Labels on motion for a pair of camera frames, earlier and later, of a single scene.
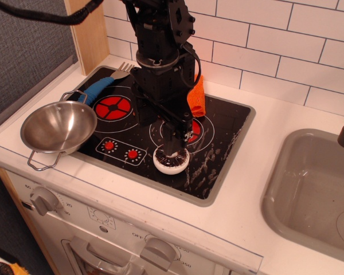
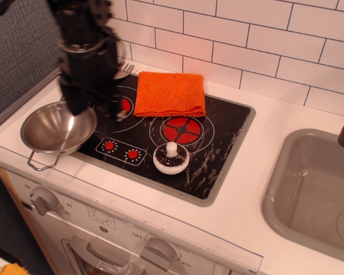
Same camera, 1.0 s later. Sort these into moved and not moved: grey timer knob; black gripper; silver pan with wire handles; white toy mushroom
Moved: black gripper
Not moved: silver pan with wire handles; grey timer knob; white toy mushroom
